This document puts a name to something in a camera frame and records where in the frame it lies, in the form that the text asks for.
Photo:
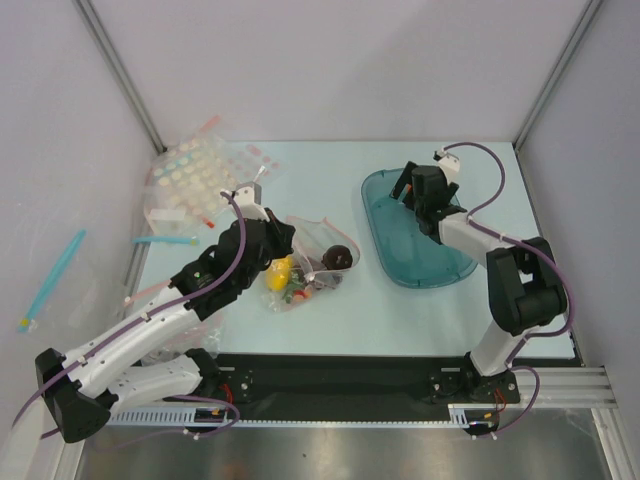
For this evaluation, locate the zip bag blue zipper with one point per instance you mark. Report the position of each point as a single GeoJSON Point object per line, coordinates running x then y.
{"type": "Point", "coordinates": [165, 241]}

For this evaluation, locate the purple grape bunch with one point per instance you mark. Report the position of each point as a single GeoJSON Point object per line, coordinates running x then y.
{"type": "Point", "coordinates": [323, 278]}

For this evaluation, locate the dark brown round fruit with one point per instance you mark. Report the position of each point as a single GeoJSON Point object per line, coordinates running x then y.
{"type": "Point", "coordinates": [337, 257]}

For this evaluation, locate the red cherries with green leaves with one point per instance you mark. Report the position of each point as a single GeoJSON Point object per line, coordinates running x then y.
{"type": "Point", "coordinates": [298, 289]}

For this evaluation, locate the zip bag red dots back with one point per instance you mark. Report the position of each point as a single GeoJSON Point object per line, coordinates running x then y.
{"type": "Point", "coordinates": [247, 161]}

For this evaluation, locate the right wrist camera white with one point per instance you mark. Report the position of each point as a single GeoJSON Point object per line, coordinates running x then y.
{"type": "Point", "coordinates": [448, 163]}

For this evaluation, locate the teal transparent plastic tray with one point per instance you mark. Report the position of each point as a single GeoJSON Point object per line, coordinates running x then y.
{"type": "Point", "coordinates": [408, 257]}

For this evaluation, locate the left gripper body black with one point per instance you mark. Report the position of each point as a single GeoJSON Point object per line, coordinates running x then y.
{"type": "Point", "coordinates": [273, 246]}

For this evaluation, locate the right aluminium frame post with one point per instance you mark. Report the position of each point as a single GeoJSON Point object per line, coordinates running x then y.
{"type": "Point", "coordinates": [579, 31]}

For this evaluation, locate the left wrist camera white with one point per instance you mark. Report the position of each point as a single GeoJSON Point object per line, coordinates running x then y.
{"type": "Point", "coordinates": [247, 197]}

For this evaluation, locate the clear bag teal zipper wall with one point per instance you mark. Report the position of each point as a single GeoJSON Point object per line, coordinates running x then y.
{"type": "Point", "coordinates": [66, 308]}

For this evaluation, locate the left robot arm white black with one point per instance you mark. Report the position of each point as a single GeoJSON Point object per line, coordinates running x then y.
{"type": "Point", "coordinates": [85, 387]}

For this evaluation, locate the aluminium frame post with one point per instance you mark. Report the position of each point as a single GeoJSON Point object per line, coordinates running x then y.
{"type": "Point", "coordinates": [93, 23]}
{"type": "Point", "coordinates": [579, 31]}

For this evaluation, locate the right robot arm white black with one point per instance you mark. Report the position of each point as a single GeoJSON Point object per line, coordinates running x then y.
{"type": "Point", "coordinates": [525, 291]}

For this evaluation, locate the yellow mango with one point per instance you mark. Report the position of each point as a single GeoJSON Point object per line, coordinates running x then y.
{"type": "Point", "coordinates": [278, 274]}

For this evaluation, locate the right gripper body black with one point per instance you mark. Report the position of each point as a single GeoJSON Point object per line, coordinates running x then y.
{"type": "Point", "coordinates": [409, 185]}

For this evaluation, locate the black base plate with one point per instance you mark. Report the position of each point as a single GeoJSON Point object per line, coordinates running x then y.
{"type": "Point", "coordinates": [311, 388]}

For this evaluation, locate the clear zip bag red dots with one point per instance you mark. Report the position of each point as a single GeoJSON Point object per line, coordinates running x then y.
{"type": "Point", "coordinates": [322, 256]}

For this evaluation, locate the left aluminium frame post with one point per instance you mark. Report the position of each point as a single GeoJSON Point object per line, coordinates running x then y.
{"type": "Point", "coordinates": [93, 23]}

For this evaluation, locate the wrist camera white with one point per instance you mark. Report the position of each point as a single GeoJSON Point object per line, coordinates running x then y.
{"type": "Point", "coordinates": [448, 163]}
{"type": "Point", "coordinates": [247, 197]}

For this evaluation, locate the zip bag pastel dots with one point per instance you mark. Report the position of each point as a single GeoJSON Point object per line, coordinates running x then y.
{"type": "Point", "coordinates": [182, 189]}

